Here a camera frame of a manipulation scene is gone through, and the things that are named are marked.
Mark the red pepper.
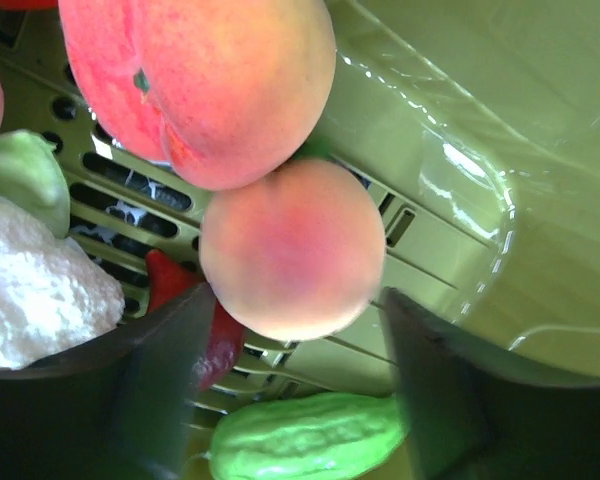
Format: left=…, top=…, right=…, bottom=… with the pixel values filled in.
left=145, top=249, right=246, bottom=391

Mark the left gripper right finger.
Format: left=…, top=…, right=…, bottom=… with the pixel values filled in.
left=381, top=288, right=600, bottom=479

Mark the white cauliflower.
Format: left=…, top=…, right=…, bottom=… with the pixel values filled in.
left=0, top=129, right=126, bottom=374

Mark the green bitter gourd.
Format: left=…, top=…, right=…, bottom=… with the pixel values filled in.
left=209, top=392, right=410, bottom=480

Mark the green plastic basket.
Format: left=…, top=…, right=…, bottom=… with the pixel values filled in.
left=0, top=0, right=600, bottom=480

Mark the orange peach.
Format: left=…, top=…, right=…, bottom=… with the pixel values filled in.
left=199, top=158, right=386, bottom=341

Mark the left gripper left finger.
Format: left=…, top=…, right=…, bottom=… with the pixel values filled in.
left=0, top=284, right=215, bottom=479

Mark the orange-red peach top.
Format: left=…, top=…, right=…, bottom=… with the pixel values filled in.
left=59, top=1, right=336, bottom=190

